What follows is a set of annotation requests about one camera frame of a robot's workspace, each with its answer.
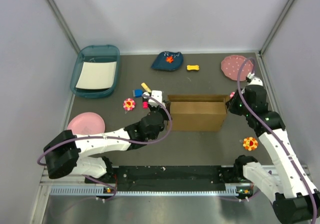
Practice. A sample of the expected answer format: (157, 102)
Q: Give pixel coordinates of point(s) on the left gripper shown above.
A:
(167, 106)

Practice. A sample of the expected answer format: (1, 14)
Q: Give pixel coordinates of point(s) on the brown cardboard box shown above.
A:
(197, 112)

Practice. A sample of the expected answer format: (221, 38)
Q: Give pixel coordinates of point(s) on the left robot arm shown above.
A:
(69, 153)

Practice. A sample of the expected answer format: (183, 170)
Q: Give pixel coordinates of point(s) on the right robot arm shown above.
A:
(293, 196)

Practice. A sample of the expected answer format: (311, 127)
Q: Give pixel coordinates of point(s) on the black pink highlighter marker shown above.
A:
(145, 103)

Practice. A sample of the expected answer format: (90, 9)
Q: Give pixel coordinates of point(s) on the yellow pink marker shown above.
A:
(146, 88)

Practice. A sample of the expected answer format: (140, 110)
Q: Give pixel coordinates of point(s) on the blue small eraser block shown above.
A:
(137, 93)

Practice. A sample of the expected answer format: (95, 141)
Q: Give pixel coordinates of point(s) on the pink flower charm left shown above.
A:
(128, 105)

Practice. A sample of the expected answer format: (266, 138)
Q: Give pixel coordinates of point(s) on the yellow bone sponge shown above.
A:
(192, 68)

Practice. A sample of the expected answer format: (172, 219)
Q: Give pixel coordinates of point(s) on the dark blue fish dish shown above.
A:
(168, 61)

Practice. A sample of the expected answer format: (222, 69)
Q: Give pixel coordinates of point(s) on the pink dotted plate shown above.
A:
(230, 66)

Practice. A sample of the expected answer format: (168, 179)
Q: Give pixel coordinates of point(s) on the teal plastic bin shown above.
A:
(95, 54)

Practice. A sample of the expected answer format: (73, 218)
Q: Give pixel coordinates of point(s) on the white paper sheet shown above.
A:
(96, 76)

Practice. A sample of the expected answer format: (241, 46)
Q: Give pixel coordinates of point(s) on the plain pink plate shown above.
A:
(87, 123)

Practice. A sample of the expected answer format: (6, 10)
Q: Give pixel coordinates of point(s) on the orange yellow flower charm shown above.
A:
(249, 143)

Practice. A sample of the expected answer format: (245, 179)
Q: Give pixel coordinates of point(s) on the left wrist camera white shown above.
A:
(154, 99)

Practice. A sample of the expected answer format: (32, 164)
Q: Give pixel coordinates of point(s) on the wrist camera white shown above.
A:
(251, 79)
(154, 99)

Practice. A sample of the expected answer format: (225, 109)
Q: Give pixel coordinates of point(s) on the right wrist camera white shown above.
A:
(251, 79)

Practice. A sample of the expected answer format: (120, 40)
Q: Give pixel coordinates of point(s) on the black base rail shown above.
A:
(176, 178)

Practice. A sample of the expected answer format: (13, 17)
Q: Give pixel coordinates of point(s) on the aluminium frame profile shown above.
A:
(79, 185)

